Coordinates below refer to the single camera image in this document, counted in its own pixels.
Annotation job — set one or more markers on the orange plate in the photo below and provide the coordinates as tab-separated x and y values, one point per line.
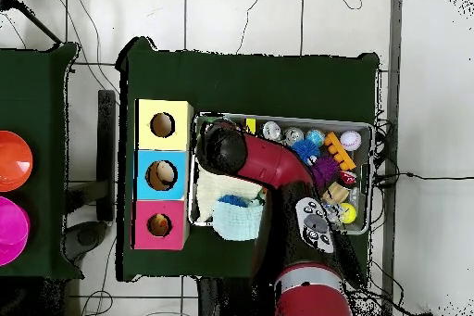
13	160

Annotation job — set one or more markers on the silver metal can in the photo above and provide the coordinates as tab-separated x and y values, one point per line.
272	131

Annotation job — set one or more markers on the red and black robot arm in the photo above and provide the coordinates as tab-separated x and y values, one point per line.
274	168

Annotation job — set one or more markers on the blue spiky ball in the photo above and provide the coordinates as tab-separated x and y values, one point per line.
233	200

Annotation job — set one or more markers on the mint green waffle cloth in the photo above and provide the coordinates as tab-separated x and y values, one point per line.
237	221

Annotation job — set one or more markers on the blue fuzzy ball with eyes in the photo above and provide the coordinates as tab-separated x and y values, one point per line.
306	151

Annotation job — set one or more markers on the cream yellow waffle cloth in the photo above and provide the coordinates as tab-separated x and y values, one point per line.
215	186

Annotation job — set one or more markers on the yellow ball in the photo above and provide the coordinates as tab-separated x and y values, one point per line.
348	213

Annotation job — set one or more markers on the magenta plate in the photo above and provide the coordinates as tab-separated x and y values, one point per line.
11	228

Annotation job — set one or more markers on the wooden box with three holes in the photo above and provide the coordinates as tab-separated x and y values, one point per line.
164	149

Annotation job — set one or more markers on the orange plastic block toy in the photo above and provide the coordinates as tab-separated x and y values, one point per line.
339	151

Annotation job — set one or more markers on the purple spiky ball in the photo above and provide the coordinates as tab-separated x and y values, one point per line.
326	171

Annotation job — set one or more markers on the yellow plush duck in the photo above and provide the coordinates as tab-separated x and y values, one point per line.
159	225

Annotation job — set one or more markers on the globe print ball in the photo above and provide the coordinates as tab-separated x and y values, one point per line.
317	136

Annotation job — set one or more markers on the dark green table cloth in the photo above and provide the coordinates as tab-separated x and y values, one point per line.
37	108
252	79

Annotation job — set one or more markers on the white baseball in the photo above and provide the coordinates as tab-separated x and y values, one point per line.
351	141

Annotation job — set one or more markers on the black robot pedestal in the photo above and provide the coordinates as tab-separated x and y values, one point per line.
222	301

